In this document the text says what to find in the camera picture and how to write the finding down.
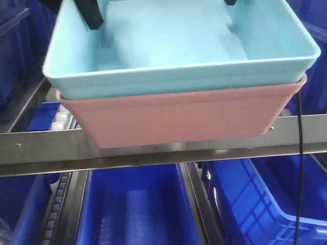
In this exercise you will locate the blue bin upper left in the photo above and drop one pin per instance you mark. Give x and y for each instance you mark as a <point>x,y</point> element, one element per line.
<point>26,29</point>

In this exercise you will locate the blue bin lower right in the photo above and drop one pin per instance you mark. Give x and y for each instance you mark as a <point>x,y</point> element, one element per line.
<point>256,199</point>

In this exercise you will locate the blue bin lower left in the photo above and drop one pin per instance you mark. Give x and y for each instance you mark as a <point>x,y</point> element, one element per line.
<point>24,201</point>

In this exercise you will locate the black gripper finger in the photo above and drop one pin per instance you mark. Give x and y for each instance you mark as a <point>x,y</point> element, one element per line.
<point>230,2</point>
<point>90,11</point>

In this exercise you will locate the pink plastic box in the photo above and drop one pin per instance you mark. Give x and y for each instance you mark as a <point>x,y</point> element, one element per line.
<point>117,122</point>

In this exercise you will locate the light blue plastic box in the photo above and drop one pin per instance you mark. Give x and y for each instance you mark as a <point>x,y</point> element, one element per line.
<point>149,47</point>

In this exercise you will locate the white roller track left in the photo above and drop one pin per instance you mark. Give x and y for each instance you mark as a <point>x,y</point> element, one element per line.
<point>62,119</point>

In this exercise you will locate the steel shelf rack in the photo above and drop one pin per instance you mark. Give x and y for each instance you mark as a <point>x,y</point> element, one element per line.
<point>70,150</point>

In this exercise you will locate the blue bin lower middle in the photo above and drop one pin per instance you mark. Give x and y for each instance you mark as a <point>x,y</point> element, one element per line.
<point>137,205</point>

